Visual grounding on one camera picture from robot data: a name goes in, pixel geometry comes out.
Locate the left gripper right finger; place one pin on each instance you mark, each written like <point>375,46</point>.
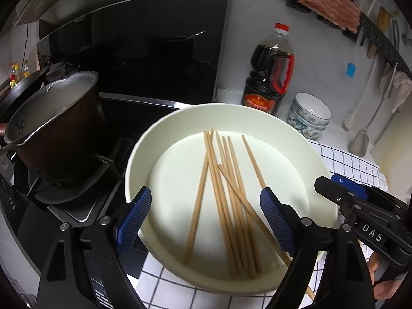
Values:
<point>345,281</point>

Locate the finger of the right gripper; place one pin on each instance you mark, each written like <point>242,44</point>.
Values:
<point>334,192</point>
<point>350,185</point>

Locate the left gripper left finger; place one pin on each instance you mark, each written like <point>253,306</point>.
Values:
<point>83,268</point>

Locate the right hand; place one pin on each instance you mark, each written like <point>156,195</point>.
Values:
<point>383,290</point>

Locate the metal spatula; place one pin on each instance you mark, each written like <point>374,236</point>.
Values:
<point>359,145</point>

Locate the white cutting board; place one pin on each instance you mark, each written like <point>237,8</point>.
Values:
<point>393,152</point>

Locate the bottom floral ceramic bowl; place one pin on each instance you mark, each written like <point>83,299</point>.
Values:
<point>307,131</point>

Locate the floral ceramic bowl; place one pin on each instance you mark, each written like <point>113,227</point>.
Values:
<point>307,123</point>
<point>312,109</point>
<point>307,131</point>

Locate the middle floral ceramic bowl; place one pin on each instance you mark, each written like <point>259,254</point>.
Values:
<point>307,123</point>

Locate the black gas stove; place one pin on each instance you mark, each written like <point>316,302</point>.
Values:
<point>93,185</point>

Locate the top floral ceramic bowl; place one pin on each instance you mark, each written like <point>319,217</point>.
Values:
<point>312,109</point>

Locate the large white round bowl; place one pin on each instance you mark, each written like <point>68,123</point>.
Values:
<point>168,160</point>

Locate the pink hanging cloth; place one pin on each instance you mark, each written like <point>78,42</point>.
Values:
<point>403,83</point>

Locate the dark soy sauce bottle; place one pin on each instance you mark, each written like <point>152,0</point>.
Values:
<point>272,65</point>

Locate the brown cooking pot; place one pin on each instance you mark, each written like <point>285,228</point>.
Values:
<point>53,130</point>

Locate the blue wall hook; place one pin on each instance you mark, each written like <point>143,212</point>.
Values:
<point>350,70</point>

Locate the black wall rack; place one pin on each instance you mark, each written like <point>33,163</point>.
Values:
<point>367,29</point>

